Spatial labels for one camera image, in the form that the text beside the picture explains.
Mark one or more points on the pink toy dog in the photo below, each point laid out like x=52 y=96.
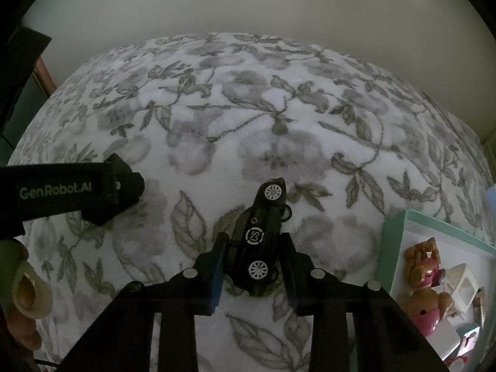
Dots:
x=422 y=279

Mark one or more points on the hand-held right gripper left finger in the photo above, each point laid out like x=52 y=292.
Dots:
x=217 y=279

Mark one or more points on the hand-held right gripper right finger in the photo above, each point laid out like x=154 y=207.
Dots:
x=290 y=275

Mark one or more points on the teal rimmed white tray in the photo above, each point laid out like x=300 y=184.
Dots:
x=393 y=248

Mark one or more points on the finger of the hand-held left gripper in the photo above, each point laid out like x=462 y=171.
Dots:
x=128 y=188

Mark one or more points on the white plastic holder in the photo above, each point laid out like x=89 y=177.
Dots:
x=463 y=285

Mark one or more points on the grey floral blanket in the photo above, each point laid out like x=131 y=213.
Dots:
x=232 y=124

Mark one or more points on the brown wooden rail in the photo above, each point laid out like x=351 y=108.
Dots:
x=44 y=77

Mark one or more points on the black gold patterned lighter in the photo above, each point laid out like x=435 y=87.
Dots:
x=479 y=304

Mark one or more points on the dark cabinet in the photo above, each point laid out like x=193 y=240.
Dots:
x=15 y=104

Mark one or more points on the white charger cube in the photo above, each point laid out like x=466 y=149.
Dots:
x=445 y=337

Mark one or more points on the black toy car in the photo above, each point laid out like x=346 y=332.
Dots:
x=259 y=232

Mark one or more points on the person's left hand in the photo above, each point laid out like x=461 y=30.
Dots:
x=23 y=275

